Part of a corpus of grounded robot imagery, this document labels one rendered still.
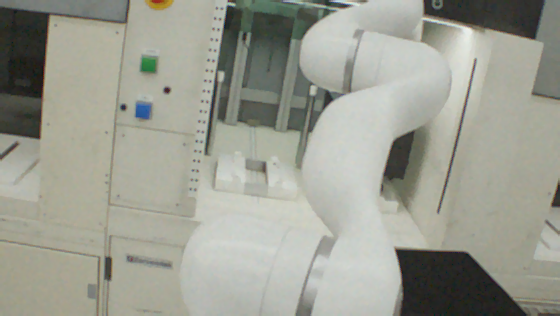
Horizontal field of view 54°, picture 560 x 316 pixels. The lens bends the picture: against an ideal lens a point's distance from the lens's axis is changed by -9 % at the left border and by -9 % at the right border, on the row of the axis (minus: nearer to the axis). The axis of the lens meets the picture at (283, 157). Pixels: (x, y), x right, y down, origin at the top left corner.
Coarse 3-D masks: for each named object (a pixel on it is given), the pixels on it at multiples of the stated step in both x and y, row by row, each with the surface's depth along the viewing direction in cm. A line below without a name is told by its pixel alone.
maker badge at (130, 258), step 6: (126, 258) 135; (132, 258) 135; (138, 258) 135; (144, 258) 135; (150, 258) 136; (156, 258) 136; (144, 264) 136; (150, 264) 136; (156, 264) 136; (162, 264) 136; (168, 264) 136
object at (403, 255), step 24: (408, 264) 123; (432, 264) 124; (456, 264) 126; (408, 288) 125; (432, 288) 127; (456, 288) 127; (480, 288) 118; (408, 312) 127; (432, 312) 129; (456, 312) 126; (480, 312) 117; (504, 312) 109
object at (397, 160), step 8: (328, 96) 160; (336, 96) 150; (328, 104) 159; (400, 136) 150; (408, 136) 150; (392, 144) 151; (400, 144) 151; (408, 144) 151; (392, 152) 151; (400, 152) 152; (408, 152) 152; (392, 160) 152; (400, 160) 152; (392, 168) 153; (400, 168) 153; (384, 176) 153; (392, 176) 154; (400, 176) 154
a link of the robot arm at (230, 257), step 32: (224, 224) 60; (256, 224) 60; (192, 256) 59; (224, 256) 58; (256, 256) 57; (288, 256) 57; (192, 288) 58; (224, 288) 57; (256, 288) 56; (288, 288) 56
